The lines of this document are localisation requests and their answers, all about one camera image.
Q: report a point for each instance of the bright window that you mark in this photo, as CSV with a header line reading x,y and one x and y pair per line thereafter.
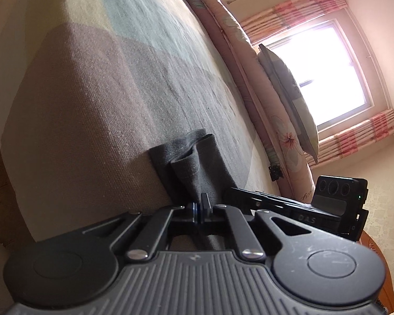
x,y
325,72

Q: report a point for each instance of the pink floral quilt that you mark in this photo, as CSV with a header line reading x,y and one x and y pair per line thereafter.
x,y
236,59

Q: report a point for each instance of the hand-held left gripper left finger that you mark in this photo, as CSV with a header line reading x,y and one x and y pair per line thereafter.
x,y
180,215

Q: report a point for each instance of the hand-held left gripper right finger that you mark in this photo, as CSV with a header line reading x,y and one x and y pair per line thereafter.
x,y
206,205

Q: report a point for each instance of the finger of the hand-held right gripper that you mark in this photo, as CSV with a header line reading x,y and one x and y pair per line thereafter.
x,y
246,198

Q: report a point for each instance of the pink striped curtain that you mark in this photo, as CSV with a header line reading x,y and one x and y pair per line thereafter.
x,y
354,136
295,13

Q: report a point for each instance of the black hair claw clip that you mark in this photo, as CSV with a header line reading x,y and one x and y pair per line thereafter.
x,y
275,172

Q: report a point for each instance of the grey green pillow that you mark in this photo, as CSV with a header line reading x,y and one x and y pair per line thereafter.
x,y
289,98

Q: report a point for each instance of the dark grey pants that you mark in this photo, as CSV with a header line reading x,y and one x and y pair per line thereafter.
x,y
197,170

